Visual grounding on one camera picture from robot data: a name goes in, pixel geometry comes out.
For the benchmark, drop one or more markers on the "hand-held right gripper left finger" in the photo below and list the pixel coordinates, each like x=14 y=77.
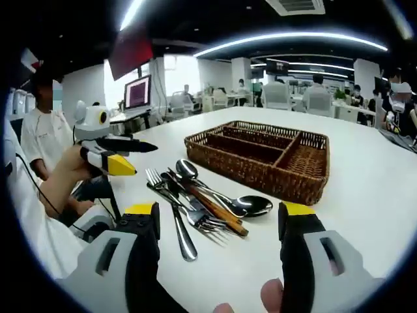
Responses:
x=140 y=241

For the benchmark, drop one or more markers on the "person in white shirt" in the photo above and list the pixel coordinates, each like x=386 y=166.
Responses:
x=36 y=228

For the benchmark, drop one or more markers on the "long curved ceiling light strip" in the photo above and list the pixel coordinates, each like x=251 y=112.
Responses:
x=286 y=36

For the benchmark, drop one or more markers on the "person's right hand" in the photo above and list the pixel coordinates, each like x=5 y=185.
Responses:
x=272 y=296

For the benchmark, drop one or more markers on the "ceiling air vent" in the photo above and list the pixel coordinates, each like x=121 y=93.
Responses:
x=294 y=6

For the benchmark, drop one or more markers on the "computer monitor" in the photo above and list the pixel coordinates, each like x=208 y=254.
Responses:
x=138 y=93

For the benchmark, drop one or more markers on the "person's left hand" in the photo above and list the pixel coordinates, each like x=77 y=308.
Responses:
x=70 y=166

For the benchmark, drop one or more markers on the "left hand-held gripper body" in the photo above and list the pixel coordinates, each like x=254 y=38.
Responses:
x=91 y=120

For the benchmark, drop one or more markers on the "dark grey cloth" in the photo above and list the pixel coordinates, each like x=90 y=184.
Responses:
x=399 y=140

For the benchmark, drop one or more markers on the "brown wicker storage slots basket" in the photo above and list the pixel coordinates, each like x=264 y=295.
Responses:
x=260 y=182

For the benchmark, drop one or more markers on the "white office chair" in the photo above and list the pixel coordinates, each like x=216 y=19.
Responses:
x=318 y=104
x=277 y=96

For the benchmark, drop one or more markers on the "dark hanging display screen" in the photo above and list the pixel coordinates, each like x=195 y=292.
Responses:
x=277 y=66

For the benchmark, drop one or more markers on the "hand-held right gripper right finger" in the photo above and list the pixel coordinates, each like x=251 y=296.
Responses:
x=299 y=247

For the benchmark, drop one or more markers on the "green potted plant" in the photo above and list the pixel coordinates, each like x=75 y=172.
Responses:
x=339 y=94

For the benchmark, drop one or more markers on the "red hanging banner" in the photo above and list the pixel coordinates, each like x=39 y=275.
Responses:
x=130 y=52

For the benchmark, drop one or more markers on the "red white hanging sign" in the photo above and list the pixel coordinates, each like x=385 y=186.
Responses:
x=31 y=58

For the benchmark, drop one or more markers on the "steel fork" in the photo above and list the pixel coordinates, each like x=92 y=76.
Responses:
x=203 y=223
x=186 y=243

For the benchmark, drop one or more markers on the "background office desk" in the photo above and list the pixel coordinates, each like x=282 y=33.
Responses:
x=130 y=114

